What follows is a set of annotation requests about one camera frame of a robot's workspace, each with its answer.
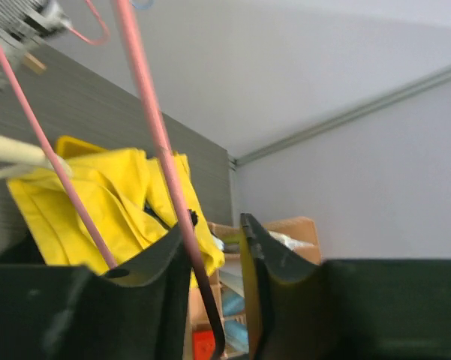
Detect orange cube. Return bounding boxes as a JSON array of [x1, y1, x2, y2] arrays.
[[192, 330, 215, 360]]

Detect peach compartment desk organizer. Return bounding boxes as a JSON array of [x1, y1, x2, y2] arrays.
[[182, 216, 323, 360]]

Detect pink wire hanger with newsprint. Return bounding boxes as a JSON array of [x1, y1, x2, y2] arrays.
[[67, 0, 110, 46]]

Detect yellow plastic tray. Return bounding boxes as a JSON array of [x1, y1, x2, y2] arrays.
[[54, 135, 107, 159]]

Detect cream plastic hanger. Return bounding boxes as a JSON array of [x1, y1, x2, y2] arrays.
[[0, 135, 73, 179]]

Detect wooden clothes rack frame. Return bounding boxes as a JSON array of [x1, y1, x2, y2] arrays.
[[23, 52, 47, 75]]

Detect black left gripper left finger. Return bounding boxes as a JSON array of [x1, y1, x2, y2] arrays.
[[0, 227, 191, 359]]

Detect white papers in rack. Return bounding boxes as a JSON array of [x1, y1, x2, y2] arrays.
[[269, 230, 314, 251]]

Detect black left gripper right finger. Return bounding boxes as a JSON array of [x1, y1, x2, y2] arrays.
[[240, 214, 451, 359]]

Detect light blue headphones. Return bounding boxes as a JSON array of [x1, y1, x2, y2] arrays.
[[221, 288, 249, 353]]

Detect newspaper print trousers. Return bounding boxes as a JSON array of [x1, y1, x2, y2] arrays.
[[0, 0, 71, 70]]

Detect yellow garment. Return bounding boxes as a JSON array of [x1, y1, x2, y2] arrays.
[[6, 148, 226, 290]]

